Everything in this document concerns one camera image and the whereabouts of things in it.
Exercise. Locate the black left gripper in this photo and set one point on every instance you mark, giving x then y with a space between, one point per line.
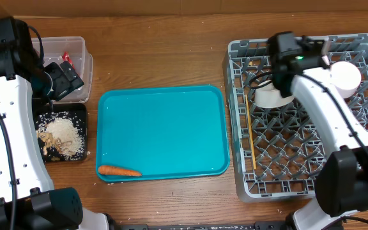
67 82

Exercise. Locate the red snack wrapper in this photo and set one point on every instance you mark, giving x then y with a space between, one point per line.
67 60

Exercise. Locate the peanut shells and rice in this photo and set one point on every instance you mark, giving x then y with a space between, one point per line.
61 137

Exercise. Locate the orange carrot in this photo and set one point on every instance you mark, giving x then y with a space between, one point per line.
109 170

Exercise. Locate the white bowl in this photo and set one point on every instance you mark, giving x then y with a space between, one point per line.
269 97

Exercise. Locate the wooden chopstick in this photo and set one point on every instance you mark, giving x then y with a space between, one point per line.
250 132

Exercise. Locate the pink small bowl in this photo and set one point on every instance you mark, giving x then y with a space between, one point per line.
346 78

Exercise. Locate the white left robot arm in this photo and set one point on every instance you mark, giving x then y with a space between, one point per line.
28 198

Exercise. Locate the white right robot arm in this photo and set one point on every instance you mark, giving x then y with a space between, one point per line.
301 70

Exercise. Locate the clear plastic bin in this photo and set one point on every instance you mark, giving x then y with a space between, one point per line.
78 64

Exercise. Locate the black tray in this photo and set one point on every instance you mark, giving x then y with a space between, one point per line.
65 134

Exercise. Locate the teal serving tray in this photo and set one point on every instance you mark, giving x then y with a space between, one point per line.
163 133

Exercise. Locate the grey dish rack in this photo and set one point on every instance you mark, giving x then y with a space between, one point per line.
289 153

